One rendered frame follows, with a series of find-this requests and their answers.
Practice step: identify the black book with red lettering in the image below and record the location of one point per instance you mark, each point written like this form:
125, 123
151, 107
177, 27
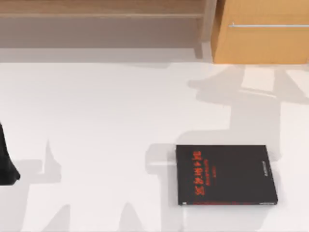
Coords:
224, 175

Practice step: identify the open wooden shelf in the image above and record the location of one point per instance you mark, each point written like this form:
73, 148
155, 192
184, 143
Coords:
101, 15

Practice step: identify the wooden cupboard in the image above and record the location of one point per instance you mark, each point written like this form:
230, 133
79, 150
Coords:
260, 46

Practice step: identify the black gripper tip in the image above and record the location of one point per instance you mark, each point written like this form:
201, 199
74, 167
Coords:
6, 166

